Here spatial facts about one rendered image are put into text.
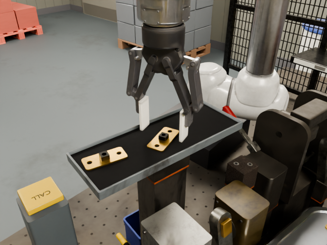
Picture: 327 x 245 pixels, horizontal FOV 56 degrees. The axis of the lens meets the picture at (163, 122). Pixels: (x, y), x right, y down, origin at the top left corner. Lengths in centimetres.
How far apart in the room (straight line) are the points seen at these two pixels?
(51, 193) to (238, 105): 82
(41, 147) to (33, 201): 222
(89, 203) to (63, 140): 166
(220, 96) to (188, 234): 75
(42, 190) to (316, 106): 61
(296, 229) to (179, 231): 29
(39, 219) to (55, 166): 197
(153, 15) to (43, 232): 40
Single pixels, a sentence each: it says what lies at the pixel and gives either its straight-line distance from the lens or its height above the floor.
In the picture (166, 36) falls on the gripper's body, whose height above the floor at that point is 139.
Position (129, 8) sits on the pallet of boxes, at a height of 62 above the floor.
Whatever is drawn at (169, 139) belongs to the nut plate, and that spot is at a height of 116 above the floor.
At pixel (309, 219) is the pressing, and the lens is 77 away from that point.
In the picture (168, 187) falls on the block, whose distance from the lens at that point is 70.
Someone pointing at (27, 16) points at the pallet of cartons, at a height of 32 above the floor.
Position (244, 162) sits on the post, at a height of 110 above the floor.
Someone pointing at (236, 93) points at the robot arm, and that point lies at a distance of 119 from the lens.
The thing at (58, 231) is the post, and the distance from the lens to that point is 60.
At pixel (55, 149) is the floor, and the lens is 269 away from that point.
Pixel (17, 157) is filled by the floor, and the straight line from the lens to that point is 272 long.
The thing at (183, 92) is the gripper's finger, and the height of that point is 129.
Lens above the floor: 154
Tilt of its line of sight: 32 degrees down
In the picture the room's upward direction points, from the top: straight up
